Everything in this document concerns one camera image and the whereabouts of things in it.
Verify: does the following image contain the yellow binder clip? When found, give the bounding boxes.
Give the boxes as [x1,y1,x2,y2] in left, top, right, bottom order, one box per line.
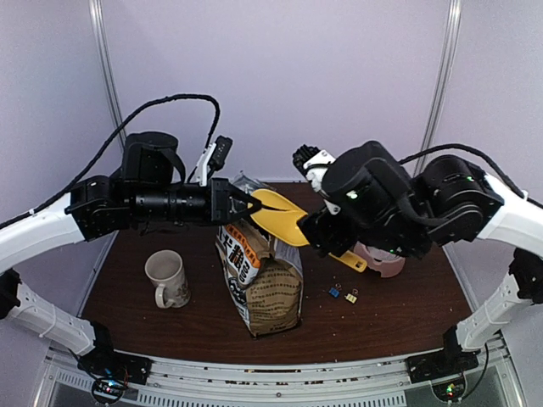
[344,288,359,304]

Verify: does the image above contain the pink double pet bowl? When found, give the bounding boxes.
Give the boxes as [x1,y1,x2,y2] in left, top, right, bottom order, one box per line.
[353,243,406,278]

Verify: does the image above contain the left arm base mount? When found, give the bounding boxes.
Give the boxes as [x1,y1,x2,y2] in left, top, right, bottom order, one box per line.
[72,351,152,406]

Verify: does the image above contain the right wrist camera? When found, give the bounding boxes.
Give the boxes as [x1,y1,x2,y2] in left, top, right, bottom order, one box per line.
[293,144,335,197]

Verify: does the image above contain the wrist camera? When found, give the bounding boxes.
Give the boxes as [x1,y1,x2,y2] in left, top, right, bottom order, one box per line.
[194,136,233,187]
[293,144,335,197]

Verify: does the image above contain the dog food bag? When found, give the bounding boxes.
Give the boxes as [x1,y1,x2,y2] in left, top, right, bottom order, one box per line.
[215,171,305,339]

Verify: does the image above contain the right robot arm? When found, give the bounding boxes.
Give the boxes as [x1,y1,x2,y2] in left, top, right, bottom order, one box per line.
[293,141,542,375]

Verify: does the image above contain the blue binder clip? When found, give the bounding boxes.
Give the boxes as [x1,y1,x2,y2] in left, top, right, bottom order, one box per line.
[328,284,342,298]

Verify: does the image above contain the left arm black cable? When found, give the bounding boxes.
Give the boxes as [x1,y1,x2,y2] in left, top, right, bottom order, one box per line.
[0,93,221,230]

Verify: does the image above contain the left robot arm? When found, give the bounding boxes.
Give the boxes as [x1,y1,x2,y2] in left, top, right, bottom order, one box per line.
[1,131,262,376]

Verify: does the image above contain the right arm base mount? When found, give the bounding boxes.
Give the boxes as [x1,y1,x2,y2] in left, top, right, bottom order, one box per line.
[406,349,479,404]

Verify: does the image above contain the cream ceramic mug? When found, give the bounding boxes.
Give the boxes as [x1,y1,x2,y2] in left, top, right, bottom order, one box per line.
[144,249,191,309]

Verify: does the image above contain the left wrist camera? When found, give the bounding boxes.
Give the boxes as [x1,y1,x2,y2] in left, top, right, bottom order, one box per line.
[194,136,233,187]

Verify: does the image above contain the yellow plastic scoop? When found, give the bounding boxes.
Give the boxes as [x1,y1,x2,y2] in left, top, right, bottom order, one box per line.
[249,188,368,274]

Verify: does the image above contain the aluminium front rail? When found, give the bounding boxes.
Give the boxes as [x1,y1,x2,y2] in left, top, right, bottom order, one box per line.
[42,330,517,407]

